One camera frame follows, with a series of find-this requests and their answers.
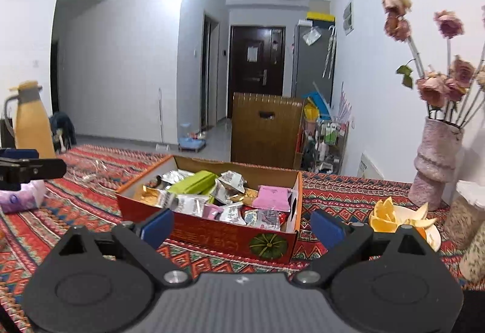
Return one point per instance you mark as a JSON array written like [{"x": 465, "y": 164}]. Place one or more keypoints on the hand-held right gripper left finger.
[{"x": 157, "y": 227}]

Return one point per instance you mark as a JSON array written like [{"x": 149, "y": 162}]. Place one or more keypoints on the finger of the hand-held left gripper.
[
  {"x": 45, "y": 168},
  {"x": 19, "y": 154}
]

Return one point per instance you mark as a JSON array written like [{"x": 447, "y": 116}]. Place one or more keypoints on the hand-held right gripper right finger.
[{"x": 326, "y": 229}]

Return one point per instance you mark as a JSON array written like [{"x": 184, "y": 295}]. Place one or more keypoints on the pile of silver snack packets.
[{"x": 189, "y": 204}]

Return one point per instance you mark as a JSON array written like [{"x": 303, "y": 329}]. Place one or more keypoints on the pink snack packet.
[
  {"x": 271, "y": 198},
  {"x": 210, "y": 210}
]

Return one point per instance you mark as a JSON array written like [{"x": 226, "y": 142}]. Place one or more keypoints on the red cardboard box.
[{"x": 212, "y": 238}]

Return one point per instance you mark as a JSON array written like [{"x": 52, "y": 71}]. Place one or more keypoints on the green snack packet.
[{"x": 193, "y": 183}]

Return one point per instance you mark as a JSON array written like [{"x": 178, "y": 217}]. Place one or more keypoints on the purple tissue pack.
[{"x": 19, "y": 200}]

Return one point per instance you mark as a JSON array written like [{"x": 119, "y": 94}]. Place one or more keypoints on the yellow thermos jug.
[{"x": 32, "y": 124}]

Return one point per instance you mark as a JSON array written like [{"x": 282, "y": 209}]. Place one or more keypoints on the dark clothing pile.
[{"x": 64, "y": 126}]

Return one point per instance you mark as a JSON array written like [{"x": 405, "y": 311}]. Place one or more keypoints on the patterned red tablecloth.
[{"x": 75, "y": 204}]

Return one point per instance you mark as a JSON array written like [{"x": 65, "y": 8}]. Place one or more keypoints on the white bowl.
[{"x": 403, "y": 211}]

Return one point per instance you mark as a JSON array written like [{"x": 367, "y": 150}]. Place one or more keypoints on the storage rack with bottles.
[{"x": 326, "y": 143}]

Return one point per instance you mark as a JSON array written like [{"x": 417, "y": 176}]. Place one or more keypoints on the brown cardboard box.
[{"x": 265, "y": 136}]

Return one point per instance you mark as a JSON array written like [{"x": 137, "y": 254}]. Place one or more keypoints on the pink ceramic vase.
[{"x": 435, "y": 166}]

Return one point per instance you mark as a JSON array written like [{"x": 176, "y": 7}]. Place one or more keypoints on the blue folded board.
[{"x": 322, "y": 102}]

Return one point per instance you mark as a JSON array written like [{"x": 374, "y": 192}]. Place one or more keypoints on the glass jar with white lid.
[{"x": 464, "y": 219}]

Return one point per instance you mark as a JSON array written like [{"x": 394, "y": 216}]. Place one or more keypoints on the floral white vase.
[{"x": 473, "y": 257}]

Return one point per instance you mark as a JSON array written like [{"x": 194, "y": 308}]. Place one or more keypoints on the dark entrance door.
[{"x": 242, "y": 90}]

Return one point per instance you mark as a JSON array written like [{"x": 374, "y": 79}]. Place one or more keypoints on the grey refrigerator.
[{"x": 307, "y": 68}]

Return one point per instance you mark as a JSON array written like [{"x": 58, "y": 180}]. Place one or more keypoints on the dark interior door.
[{"x": 209, "y": 71}]

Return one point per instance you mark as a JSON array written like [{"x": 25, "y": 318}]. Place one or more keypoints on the white folded umbrella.
[{"x": 329, "y": 56}]

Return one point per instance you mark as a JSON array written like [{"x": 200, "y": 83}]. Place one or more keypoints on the dried pink roses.
[{"x": 432, "y": 88}]

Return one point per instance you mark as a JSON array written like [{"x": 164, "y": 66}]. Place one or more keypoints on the white paper notice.
[{"x": 253, "y": 54}]

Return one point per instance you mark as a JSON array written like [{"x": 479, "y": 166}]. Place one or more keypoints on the clear plastic bag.
[{"x": 311, "y": 36}]

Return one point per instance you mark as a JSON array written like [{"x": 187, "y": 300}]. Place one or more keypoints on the yellow and black box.
[{"x": 320, "y": 15}]

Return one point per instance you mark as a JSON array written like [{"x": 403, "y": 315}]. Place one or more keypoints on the white wall heater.
[{"x": 369, "y": 166}]

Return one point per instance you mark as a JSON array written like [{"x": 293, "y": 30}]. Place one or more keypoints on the wall picture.
[{"x": 348, "y": 16}]

